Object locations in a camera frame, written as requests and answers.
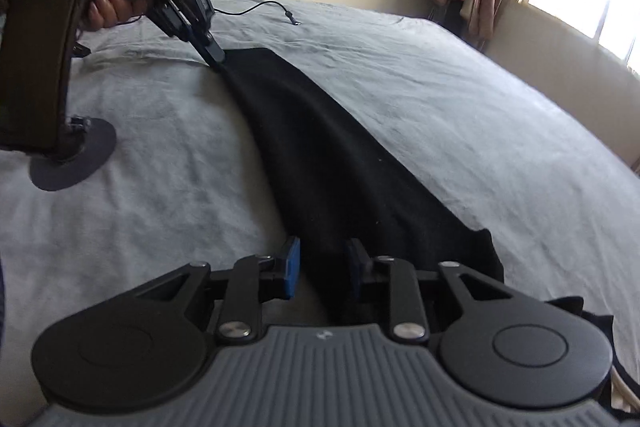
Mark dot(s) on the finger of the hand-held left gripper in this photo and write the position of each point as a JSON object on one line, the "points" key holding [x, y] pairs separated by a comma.
{"points": [[212, 52]]}

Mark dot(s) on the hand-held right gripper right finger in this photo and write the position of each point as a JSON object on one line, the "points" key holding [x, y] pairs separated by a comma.
{"points": [[356, 269]]}

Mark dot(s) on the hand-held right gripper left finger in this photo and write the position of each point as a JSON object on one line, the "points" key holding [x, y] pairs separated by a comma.
{"points": [[292, 267]]}

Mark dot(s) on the cream and black printed sweatshirt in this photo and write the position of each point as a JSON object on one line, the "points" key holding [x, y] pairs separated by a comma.
{"points": [[325, 157]]}

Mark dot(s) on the black phone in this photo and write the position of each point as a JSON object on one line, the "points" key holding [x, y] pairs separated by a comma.
{"points": [[45, 32]]}

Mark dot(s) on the grey phone stand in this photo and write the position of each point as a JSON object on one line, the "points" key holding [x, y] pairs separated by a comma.
{"points": [[75, 157]]}

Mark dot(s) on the grey bed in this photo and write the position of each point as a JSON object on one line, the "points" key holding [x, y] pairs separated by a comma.
{"points": [[450, 107]]}

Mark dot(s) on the pink hanging garment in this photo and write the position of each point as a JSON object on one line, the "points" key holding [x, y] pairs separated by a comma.
{"points": [[482, 12]]}

